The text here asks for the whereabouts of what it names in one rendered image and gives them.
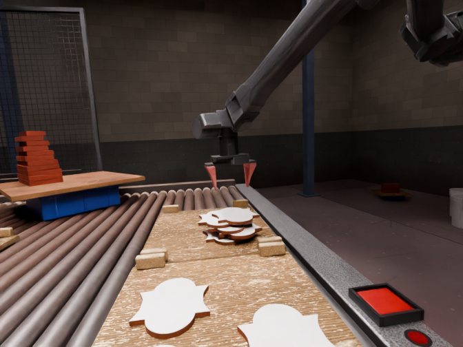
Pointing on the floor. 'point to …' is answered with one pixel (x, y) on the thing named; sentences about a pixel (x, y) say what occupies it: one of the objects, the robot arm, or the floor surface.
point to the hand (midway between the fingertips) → (231, 185)
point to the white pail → (457, 210)
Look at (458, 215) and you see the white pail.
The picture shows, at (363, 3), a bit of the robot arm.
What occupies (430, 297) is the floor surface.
